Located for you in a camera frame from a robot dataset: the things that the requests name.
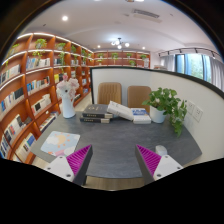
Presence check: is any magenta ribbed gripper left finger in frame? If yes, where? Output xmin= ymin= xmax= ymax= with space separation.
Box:
xmin=45 ymin=145 xmax=93 ymax=186

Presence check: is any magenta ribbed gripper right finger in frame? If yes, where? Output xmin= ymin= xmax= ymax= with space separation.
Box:
xmin=135 ymin=145 xmax=182 ymax=185

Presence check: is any white computer mouse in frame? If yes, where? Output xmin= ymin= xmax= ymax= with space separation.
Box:
xmin=155 ymin=145 xmax=167 ymax=156

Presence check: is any colourful cartoon mouse pad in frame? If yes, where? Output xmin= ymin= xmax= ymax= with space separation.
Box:
xmin=41 ymin=131 xmax=80 ymax=157

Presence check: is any lower dark hardcover book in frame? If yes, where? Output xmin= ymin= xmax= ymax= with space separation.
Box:
xmin=80 ymin=116 xmax=110 ymax=124

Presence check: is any dark hardcover book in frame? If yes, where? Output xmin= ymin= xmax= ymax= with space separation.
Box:
xmin=82 ymin=104 xmax=113 ymax=119
xmin=80 ymin=116 xmax=110 ymax=124

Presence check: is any white flat book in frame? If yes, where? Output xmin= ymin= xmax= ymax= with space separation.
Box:
xmin=133 ymin=115 xmax=151 ymax=124

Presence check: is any blue and white book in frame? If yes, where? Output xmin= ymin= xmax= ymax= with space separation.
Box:
xmin=131 ymin=108 xmax=149 ymax=116

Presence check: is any upper dark hardcover book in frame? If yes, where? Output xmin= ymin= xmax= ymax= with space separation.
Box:
xmin=82 ymin=104 xmax=113 ymax=119

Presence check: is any potted green pothos plant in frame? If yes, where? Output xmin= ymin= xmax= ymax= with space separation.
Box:
xmin=142 ymin=87 xmax=187 ymax=136

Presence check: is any white leaning book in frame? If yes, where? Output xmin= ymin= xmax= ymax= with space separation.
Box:
xmin=107 ymin=101 xmax=133 ymax=121

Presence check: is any right tan chair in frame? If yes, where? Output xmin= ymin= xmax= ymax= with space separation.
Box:
xmin=127 ymin=86 xmax=151 ymax=112

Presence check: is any tan chair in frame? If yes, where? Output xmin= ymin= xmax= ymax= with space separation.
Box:
xmin=127 ymin=86 xmax=151 ymax=112
xmin=97 ymin=82 xmax=122 ymax=104

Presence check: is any white vase with pink flowers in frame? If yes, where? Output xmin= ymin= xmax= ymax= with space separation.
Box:
xmin=56 ymin=75 xmax=79 ymax=118

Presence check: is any left tan chair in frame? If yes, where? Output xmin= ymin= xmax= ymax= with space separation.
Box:
xmin=97 ymin=82 xmax=122 ymax=104

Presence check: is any grey window curtain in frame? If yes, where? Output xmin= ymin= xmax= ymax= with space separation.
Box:
xmin=210 ymin=58 xmax=224 ymax=92

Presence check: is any ceiling chandelier lamp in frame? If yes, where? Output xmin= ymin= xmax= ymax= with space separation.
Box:
xmin=111 ymin=38 xmax=130 ymax=50

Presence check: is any ceiling air conditioner vent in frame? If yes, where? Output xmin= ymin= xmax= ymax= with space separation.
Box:
xmin=132 ymin=9 xmax=160 ymax=19

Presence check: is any white wall socket right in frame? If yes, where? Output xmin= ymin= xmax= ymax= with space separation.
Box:
xmin=193 ymin=106 xmax=203 ymax=122

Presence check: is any white wall socket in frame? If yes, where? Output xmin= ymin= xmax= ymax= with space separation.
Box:
xmin=193 ymin=106 xmax=203 ymax=122
xmin=187 ymin=101 xmax=195 ymax=115

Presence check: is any white wall socket left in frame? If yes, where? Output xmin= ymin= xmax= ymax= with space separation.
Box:
xmin=187 ymin=101 xmax=195 ymax=115

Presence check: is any orange wooden bookshelf wall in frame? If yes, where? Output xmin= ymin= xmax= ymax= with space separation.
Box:
xmin=0 ymin=32 xmax=150 ymax=164

